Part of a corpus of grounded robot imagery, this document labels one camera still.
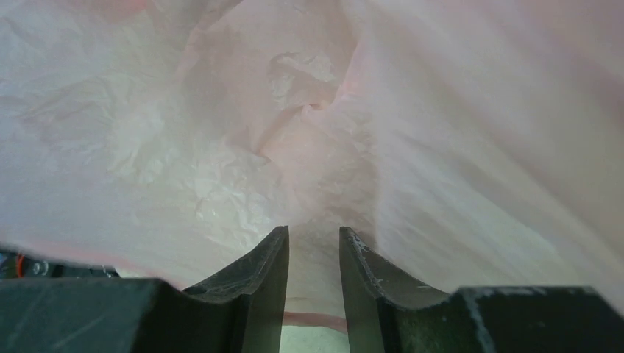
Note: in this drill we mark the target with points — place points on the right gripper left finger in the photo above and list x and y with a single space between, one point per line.
246 299

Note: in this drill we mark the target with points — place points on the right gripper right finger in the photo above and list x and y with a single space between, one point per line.
376 293

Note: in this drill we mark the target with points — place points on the pink plastic bag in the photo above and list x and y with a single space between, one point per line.
468 142

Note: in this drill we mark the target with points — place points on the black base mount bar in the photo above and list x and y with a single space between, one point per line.
18 266

